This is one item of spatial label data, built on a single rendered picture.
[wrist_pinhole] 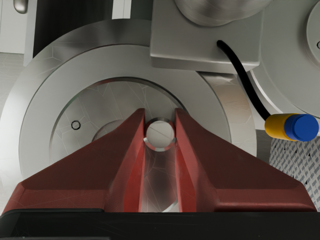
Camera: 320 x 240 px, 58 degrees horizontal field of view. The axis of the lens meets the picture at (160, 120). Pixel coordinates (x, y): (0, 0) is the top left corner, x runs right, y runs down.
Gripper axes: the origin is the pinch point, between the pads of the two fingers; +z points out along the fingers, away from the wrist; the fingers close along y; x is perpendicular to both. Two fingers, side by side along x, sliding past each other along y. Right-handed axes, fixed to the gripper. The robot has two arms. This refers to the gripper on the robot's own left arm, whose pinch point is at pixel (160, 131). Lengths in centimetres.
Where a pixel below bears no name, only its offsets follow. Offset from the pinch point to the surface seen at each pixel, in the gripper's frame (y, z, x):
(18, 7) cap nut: 23.1, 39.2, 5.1
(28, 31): 7.7, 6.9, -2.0
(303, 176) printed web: -15.4, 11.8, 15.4
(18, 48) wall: 138, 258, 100
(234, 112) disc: -4.2, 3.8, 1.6
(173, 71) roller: -0.7, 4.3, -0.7
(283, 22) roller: -7.1, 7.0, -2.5
